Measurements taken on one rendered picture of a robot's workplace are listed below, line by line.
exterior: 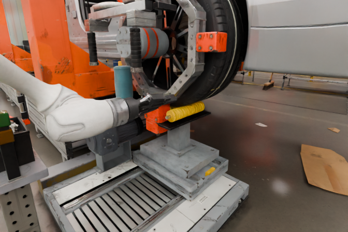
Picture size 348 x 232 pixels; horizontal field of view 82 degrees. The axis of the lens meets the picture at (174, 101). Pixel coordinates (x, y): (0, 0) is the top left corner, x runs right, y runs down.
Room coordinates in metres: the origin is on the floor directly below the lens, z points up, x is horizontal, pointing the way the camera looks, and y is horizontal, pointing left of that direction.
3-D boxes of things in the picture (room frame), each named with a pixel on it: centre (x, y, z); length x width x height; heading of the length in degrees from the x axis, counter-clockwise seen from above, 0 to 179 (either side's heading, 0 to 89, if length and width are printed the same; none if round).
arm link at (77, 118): (0.53, 0.27, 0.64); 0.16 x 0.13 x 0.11; 135
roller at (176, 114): (0.98, -0.07, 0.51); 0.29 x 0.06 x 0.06; 136
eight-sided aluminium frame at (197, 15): (1.00, 0.09, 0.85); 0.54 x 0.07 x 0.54; 46
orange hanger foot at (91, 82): (1.37, 0.44, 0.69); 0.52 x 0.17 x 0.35; 136
